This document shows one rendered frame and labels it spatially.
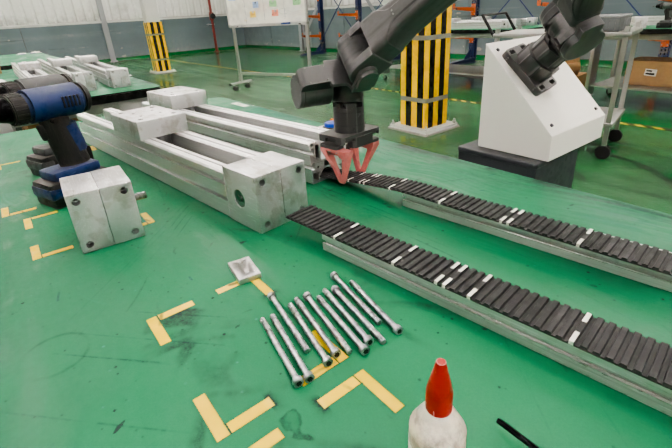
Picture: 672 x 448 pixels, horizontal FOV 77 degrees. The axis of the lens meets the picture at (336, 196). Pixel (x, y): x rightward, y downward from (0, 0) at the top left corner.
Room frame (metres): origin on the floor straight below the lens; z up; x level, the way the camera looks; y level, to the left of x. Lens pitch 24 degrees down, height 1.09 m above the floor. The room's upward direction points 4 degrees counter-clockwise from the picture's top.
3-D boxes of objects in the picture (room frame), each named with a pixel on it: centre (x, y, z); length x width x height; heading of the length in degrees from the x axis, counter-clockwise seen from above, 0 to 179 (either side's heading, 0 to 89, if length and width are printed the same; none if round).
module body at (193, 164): (0.98, 0.42, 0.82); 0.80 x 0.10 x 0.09; 44
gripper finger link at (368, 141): (0.78, -0.04, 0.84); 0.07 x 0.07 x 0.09; 44
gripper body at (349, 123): (0.77, -0.03, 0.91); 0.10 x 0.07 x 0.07; 134
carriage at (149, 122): (0.98, 0.42, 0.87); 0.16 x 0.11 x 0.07; 44
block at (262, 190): (0.66, 0.11, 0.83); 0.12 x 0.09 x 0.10; 134
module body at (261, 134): (1.11, 0.29, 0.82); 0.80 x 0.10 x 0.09; 44
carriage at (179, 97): (1.29, 0.46, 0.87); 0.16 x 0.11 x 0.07; 44
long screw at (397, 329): (0.39, -0.04, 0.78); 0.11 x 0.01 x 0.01; 25
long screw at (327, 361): (0.36, 0.04, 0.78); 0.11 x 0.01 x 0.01; 25
